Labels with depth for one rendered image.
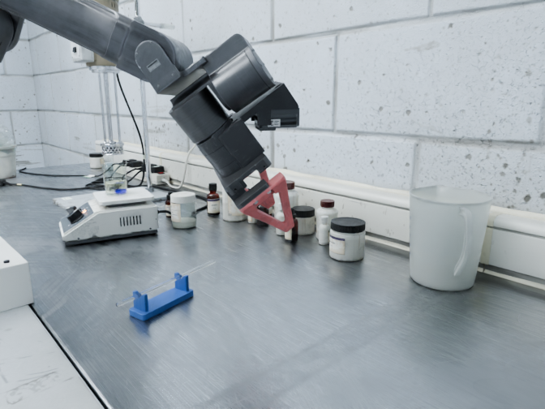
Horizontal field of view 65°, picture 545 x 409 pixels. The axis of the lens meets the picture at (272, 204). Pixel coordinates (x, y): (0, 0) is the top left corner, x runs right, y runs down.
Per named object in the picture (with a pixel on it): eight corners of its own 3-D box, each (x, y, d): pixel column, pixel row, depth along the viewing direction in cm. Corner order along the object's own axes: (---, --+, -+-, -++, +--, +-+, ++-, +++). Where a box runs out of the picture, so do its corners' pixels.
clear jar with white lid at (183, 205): (189, 221, 109) (188, 190, 108) (201, 226, 105) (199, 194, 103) (167, 225, 106) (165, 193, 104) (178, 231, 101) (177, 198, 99)
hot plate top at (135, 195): (99, 206, 92) (98, 202, 92) (92, 195, 102) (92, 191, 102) (155, 200, 98) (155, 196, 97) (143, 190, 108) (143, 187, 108)
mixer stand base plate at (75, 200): (73, 214, 116) (73, 210, 115) (51, 201, 130) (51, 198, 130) (173, 198, 135) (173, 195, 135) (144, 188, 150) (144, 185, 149)
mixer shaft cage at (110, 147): (105, 156, 125) (97, 66, 119) (97, 153, 130) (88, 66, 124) (128, 154, 130) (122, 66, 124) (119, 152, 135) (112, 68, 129)
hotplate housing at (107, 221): (63, 247, 90) (59, 210, 88) (60, 231, 101) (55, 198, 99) (169, 232, 100) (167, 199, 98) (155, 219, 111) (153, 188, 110)
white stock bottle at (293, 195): (297, 229, 103) (297, 184, 100) (272, 228, 104) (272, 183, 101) (300, 222, 108) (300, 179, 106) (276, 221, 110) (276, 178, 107)
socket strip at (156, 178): (156, 185, 155) (156, 173, 154) (113, 171, 183) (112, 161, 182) (170, 183, 158) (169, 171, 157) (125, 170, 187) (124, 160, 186)
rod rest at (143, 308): (143, 321, 60) (142, 298, 59) (128, 315, 62) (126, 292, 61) (195, 295, 68) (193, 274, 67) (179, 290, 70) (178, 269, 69)
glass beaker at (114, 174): (109, 199, 96) (106, 163, 94) (100, 195, 100) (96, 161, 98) (135, 195, 100) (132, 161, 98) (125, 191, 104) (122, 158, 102)
